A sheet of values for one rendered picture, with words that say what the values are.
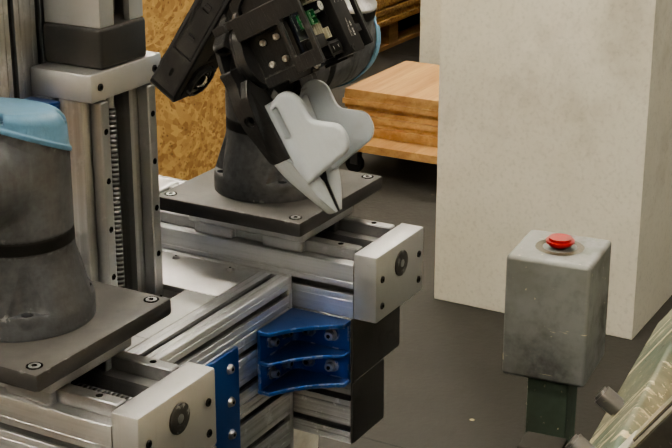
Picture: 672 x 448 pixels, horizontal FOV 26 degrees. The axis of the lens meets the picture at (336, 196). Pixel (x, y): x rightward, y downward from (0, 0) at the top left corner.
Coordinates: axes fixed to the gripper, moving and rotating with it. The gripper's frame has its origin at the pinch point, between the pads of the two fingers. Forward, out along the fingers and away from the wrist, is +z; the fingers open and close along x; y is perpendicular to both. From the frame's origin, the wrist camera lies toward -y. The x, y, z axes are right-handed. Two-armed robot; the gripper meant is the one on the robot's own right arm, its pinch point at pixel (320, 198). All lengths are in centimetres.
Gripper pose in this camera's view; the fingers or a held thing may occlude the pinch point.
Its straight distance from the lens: 103.4
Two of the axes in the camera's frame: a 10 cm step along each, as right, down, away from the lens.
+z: 4.0, 9.1, 0.7
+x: 4.9, -2.8, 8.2
